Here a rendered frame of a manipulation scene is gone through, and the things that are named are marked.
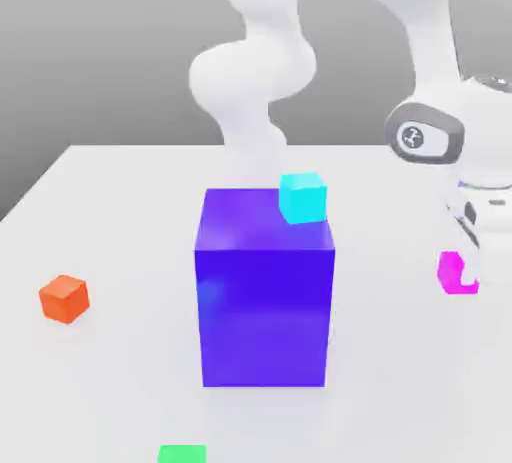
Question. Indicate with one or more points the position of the large purple box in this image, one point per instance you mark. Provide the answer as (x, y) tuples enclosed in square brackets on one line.
[(264, 311)]

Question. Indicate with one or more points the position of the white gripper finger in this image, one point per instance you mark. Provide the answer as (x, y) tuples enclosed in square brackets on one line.
[(471, 269)]

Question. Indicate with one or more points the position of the small cyan cube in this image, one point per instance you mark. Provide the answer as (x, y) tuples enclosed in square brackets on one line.
[(302, 199)]

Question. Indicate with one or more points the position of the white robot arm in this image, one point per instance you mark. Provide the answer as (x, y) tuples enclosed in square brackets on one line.
[(256, 71)]

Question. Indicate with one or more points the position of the small orange cube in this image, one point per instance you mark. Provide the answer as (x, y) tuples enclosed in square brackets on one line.
[(64, 300)]

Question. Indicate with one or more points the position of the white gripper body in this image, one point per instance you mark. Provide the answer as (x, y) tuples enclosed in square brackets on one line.
[(463, 233)]

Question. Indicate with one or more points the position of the small magenta cube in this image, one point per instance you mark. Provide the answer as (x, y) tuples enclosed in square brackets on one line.
[(450, 273)]

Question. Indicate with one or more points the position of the small green cube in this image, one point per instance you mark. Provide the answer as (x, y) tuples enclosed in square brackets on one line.
[(182, 454)]

